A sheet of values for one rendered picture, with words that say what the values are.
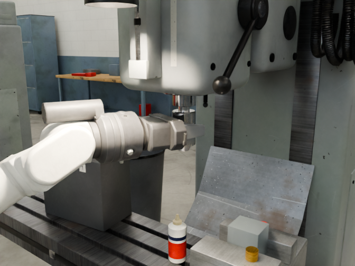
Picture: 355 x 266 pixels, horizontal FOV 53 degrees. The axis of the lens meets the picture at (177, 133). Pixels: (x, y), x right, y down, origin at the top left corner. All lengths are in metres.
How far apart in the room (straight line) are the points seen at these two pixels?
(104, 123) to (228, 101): 0.54
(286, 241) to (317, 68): 0.45
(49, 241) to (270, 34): 0.71
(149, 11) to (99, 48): 6.71
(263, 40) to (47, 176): 0.46
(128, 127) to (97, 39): 6.72
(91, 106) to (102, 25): 6.59
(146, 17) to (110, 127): 0.19
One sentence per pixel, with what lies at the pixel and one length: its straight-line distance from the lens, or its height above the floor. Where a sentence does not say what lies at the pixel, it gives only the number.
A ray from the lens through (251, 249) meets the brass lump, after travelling 0.65.
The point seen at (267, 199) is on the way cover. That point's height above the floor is 0.98.
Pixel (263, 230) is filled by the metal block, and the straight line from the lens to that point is 0.69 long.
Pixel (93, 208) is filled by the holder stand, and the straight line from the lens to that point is 0.96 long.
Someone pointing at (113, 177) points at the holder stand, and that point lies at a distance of 0.94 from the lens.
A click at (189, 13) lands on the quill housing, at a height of 1.44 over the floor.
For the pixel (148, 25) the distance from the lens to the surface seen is 0.58.
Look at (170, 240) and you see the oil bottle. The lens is 0.81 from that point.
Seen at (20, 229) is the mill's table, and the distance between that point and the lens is 1.09.
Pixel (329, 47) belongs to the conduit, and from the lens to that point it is 0.79.
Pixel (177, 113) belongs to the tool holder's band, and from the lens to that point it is 0.68.
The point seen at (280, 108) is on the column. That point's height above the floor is 1.23.
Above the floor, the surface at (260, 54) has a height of 1.38.
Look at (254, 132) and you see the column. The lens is 1.05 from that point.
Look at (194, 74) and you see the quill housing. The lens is 0.57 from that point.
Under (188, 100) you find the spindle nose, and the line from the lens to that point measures 0.68.
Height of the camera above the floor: 1.39
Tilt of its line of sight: 14 degrees down
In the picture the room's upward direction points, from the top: straight up
